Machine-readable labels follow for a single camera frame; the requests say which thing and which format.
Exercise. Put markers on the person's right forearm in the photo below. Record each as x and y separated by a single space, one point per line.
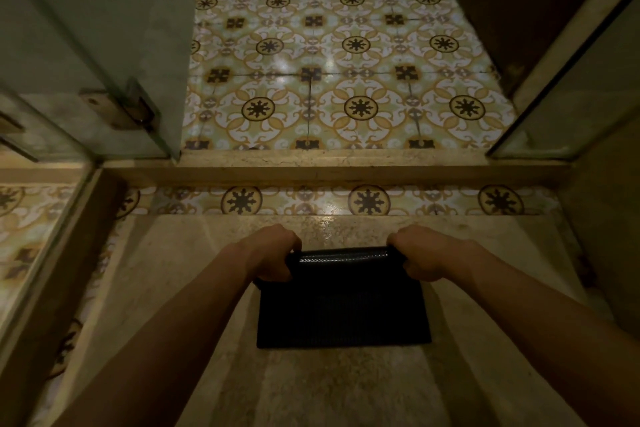
550 326

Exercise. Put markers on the stone shower threshold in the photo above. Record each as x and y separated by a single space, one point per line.
330 166

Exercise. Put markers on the black rubber mat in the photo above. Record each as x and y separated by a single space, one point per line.
342 299

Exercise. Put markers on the fixed glass shower panel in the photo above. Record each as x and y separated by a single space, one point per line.
575 86

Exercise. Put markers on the person's right fingers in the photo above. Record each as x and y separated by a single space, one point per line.
399 251

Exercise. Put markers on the person's left forearm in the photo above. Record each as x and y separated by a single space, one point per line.
150 341

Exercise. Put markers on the person's right hand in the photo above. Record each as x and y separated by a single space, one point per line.
430 254

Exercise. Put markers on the glass shower door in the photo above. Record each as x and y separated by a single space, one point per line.
95 46

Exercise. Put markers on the brass door hinge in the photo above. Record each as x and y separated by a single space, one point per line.
120 109

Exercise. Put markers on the person's left fingers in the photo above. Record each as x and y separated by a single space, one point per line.
289 249

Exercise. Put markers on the dark wooden door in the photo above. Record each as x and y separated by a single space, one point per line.
515 1

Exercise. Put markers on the person's left hand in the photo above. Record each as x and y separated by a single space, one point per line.
267 254

